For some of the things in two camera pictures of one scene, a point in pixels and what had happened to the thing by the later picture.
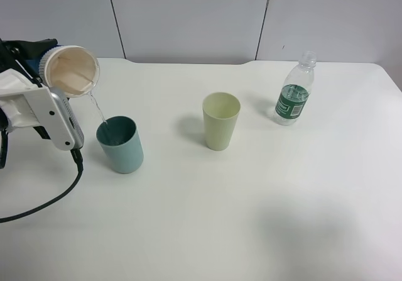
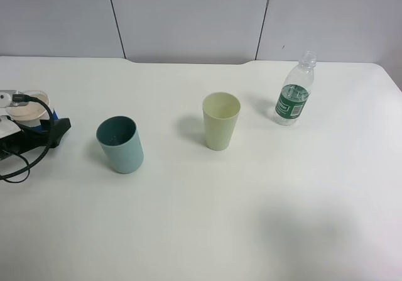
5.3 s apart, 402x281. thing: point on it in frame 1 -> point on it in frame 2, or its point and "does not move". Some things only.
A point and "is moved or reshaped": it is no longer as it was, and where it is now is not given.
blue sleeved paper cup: x=71 y=70 is moved or reshaped
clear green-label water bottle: x=293 y=99 does not move
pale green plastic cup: x=221 y=110 does not move
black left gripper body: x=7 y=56 -> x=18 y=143
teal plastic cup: x=120 y=142 does not move
